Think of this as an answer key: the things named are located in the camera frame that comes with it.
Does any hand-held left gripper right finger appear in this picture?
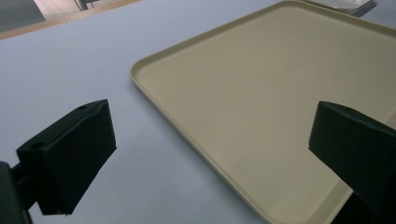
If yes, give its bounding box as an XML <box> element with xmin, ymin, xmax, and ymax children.
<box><xmin>308</xmin><ymin>100</ymin><xmax>396</xmax><ymax>218</ymax></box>

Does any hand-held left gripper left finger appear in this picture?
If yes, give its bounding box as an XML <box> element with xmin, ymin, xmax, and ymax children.
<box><xmin>16</xmin><ymin>99</ymin><xmax>118</xmax><ymax>217</ymax></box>

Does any beige plastic tray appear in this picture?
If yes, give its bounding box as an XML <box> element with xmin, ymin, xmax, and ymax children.
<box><xmin>129</xmin><ymin>0</ymin><xmax>396</xmax><ymax>224</ymax></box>

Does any silver metal container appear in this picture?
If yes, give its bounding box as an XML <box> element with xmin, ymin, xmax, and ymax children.
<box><xmin>306</xmin><ymin>0</ymin><xmax>377</xmax><ymax>18</ymax></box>

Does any metal stand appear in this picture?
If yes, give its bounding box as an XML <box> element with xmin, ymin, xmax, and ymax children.
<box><xmin>74</xmin><ymin>0</ymin><xmax>98</xmax><ymax>11</ymax></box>

